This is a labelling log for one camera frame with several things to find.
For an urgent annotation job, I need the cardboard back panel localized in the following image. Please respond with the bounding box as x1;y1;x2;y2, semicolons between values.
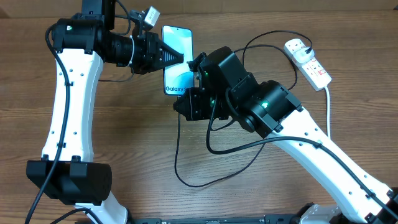
1;0;397;18

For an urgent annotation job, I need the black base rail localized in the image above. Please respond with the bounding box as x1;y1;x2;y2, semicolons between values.
129;214;300;224

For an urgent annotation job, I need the white charger plug adapter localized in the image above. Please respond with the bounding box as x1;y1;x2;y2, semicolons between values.
293;47;315;66

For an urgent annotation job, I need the white power strip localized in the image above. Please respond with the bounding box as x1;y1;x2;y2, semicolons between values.
284;39;331;91

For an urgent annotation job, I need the Galaxy S24 smartphone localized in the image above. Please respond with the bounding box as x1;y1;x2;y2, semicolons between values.
162;26;195;96

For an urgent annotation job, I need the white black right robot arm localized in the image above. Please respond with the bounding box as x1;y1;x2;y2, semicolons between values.
174;47;397;223

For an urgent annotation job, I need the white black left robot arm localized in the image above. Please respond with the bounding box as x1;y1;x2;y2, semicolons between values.
26;1;183;223

